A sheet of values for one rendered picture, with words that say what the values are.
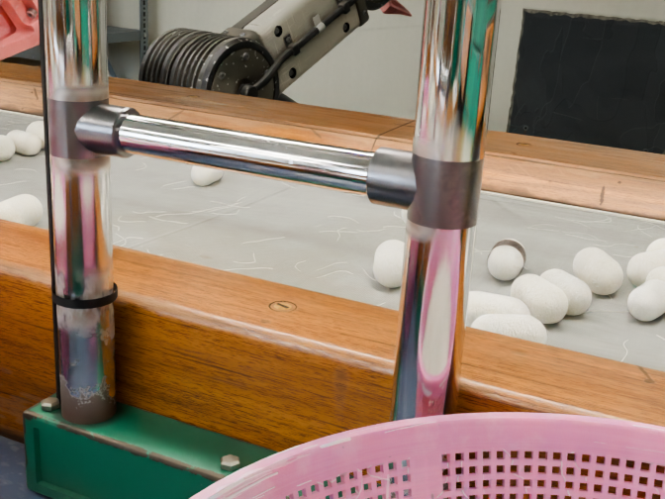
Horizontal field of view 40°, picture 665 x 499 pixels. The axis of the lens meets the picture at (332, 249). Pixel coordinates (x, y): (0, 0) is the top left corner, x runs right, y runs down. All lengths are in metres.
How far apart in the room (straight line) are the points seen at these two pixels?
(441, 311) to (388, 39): 2.58
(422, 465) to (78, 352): 0.16
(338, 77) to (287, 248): 2.43
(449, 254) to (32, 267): 0.21
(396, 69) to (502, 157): 2.16
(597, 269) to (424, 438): 0.23
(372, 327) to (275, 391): 0.05
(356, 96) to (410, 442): 2.66
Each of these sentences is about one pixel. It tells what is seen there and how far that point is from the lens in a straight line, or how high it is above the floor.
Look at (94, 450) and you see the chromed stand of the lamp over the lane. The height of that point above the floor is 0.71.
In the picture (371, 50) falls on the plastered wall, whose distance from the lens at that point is 2.90.
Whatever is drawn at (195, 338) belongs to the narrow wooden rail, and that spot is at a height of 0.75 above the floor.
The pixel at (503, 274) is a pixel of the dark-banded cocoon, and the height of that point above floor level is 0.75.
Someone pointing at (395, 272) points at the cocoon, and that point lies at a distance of 0.48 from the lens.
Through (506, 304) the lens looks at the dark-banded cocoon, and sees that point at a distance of 0.43.
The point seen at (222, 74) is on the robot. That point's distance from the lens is 1.09.
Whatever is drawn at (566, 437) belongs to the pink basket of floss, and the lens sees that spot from 0.32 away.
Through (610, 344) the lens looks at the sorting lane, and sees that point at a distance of 0.46.
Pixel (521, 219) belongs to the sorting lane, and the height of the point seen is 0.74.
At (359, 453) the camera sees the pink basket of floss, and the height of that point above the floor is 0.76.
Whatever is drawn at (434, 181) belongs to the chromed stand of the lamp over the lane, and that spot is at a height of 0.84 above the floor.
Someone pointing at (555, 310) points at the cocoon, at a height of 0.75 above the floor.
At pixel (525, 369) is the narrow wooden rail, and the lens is 0.36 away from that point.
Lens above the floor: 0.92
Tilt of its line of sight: 19 degrees down
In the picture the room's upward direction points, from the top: 3 degrees clockwise
